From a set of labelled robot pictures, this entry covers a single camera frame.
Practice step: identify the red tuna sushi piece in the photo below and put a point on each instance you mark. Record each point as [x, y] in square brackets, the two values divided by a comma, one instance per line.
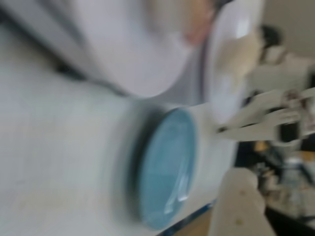
[197, 29]

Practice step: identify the white round dish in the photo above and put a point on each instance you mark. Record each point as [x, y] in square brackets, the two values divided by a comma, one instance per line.
[226, 73]
[137, 49]

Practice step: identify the white sushi piece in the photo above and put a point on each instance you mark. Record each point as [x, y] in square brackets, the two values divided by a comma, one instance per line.
[246, 56]

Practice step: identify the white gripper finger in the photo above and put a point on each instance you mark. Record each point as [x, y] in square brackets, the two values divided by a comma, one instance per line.
[261, 118]
[238, 206]

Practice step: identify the blue round dish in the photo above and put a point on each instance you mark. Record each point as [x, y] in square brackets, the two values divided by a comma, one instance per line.
[167, 167]

